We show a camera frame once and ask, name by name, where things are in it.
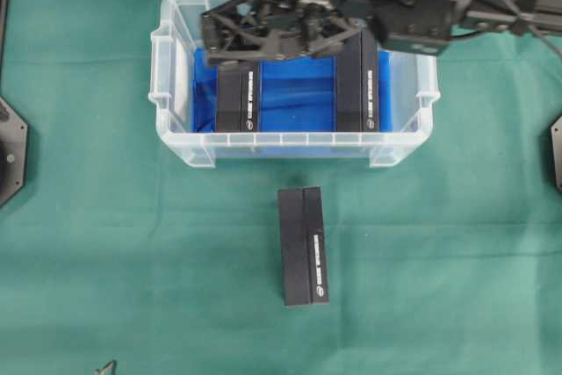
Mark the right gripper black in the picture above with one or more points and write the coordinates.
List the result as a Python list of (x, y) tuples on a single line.
[(240, 31)]

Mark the black realsense box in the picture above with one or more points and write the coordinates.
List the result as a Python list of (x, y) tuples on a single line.
[(303, 246), (356, 85), (238, 99)]

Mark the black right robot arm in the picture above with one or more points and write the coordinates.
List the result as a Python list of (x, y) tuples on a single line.
[(429, 26)]

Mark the blue cloth in case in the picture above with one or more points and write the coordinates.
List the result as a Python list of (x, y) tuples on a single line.
[(297, 96)]

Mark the clear plastic storage case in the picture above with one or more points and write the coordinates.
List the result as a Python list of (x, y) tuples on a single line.
[(413, 85)]

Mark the small dark tool tip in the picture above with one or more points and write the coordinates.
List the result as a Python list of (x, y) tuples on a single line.
[(107, 368)]

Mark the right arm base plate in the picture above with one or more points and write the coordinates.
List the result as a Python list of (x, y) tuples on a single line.
[(556, 142)]

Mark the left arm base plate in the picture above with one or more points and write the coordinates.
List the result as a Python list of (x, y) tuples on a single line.
[(14, 139)]

